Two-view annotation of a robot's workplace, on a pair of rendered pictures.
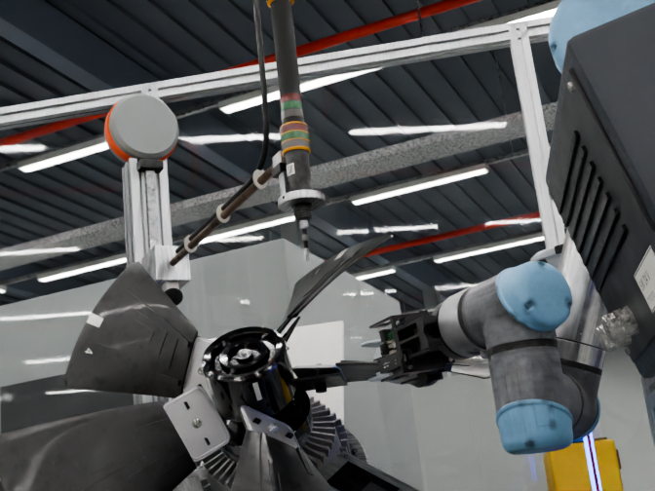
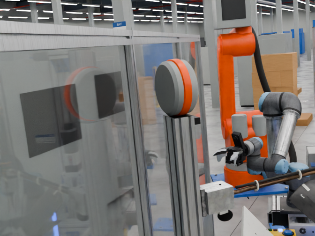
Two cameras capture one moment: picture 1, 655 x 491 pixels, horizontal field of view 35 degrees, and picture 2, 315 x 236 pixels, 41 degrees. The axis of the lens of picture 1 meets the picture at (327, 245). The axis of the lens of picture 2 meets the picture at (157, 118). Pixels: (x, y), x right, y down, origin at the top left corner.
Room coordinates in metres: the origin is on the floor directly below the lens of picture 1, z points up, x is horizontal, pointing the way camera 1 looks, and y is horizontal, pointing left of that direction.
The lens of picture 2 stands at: (2.00, 1.54, 2.00)
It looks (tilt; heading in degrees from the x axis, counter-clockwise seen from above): 10 degrees down; 277
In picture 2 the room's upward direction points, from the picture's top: 5 degrees counter-clockwise
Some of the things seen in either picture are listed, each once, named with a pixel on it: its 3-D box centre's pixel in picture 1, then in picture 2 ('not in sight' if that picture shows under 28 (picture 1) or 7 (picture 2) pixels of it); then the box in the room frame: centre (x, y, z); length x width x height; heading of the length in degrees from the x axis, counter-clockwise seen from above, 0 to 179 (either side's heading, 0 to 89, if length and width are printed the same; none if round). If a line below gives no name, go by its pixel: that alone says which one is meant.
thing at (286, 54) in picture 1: (287, 63); not in sight; (1.44, 0.03, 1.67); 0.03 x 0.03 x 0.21
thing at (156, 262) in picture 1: (164, 270); (213, 197); (1.99, 0.33, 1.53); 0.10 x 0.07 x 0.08; 29
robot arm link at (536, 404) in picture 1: (534, 399); not in sight; (1.11, -0.20, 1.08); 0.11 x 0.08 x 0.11; 155
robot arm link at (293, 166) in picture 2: not in sight; (297, 175); (1.50, -0.80, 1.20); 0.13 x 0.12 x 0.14; 144
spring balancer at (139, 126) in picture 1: (141, 131); (175, 87); (2.07, 0.37, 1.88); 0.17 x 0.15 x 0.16; 84
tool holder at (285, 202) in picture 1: (295, 176); not in sight; (1.45, 0.04, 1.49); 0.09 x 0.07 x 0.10; 29
